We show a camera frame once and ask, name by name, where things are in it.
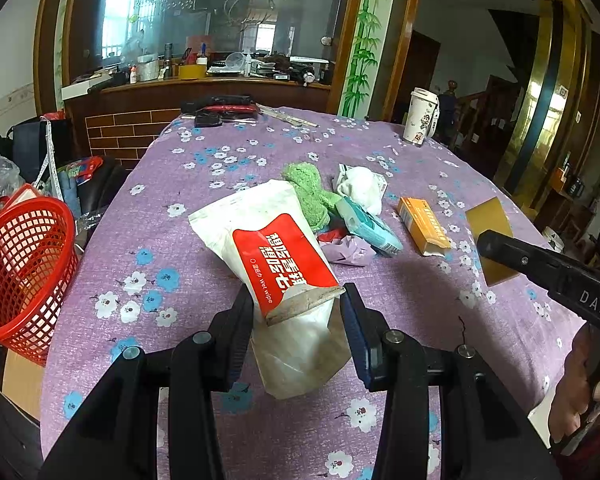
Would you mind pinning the blue gloves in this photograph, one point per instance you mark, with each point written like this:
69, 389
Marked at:
69, 190

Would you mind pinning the white sock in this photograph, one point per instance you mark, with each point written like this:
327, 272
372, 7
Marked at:
365, 182

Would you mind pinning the red plastic basket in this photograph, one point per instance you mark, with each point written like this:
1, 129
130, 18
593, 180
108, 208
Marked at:
30, 270

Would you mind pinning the flat white box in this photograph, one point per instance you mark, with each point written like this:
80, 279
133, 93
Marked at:
82, 90

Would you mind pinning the brown cardboard box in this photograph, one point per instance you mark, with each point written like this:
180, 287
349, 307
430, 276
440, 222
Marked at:
25, 385

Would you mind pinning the black bag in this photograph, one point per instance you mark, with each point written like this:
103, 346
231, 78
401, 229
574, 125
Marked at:
27, 145

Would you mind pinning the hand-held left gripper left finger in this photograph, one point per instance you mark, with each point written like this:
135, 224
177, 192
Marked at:
240, 330

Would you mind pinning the white red wet wipe packet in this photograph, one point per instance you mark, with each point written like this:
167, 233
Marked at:
280, 245

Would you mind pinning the small white bottle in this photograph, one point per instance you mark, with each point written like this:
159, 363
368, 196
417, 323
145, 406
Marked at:
133, 75

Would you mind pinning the teal tissue packet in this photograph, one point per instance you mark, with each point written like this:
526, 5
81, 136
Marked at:
367, 225

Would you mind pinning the green fuzzy cloth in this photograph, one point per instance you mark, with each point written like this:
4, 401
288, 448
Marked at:
307, 195

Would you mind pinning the purple plastic bag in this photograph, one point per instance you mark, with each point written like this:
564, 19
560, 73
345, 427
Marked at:
350, 251

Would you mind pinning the long black tool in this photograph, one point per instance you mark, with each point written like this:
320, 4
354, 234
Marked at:
215, 101

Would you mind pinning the wooden stair railing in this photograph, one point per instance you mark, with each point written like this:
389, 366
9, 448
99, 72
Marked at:
480, 125

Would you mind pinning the white measuring tape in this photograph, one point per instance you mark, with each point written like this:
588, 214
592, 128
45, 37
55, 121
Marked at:
50, 155

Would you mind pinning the person's right hand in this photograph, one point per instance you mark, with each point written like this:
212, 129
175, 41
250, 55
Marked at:
575, 385

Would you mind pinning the yellow card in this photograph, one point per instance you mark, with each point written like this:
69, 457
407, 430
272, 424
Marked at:
487, 217

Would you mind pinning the purple floral tablecloth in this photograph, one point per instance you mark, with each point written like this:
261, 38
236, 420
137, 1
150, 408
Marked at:
180, 270

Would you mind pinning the white patterned cup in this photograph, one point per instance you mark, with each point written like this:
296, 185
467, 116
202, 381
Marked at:
420, 120

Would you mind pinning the wood framed glass partition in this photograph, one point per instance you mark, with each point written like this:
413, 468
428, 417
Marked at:
280, 10

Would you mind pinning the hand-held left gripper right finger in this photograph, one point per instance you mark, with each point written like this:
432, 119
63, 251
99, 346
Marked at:
355, 330

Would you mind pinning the clear plastic bag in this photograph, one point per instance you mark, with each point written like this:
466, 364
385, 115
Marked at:
2, 180

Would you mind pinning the white box with red rim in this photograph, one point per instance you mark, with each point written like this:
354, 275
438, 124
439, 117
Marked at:
22, 195

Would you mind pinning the golden door frame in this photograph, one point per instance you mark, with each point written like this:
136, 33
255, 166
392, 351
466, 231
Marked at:
540, 100

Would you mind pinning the black leather seat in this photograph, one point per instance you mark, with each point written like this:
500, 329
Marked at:
100, 195

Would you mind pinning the small white box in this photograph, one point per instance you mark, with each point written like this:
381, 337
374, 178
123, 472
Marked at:
381, 185

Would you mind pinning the orange cardboard box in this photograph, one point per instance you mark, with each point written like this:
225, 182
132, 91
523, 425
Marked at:
420, 225

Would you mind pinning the clear plastic container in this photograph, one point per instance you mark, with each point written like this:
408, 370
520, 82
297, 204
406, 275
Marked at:
236, 62

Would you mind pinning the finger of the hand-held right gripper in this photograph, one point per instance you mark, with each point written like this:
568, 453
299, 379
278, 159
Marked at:
510, 255

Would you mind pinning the tall white bottle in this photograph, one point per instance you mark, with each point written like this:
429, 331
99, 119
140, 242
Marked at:
248, 65

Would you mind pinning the wooden sticks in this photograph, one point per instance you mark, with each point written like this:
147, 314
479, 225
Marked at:
287, 116

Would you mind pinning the red plastic scrap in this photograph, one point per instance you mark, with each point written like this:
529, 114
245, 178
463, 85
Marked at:
330, 235

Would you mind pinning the yellow tape roll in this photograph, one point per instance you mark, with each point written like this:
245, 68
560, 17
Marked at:
192, 71

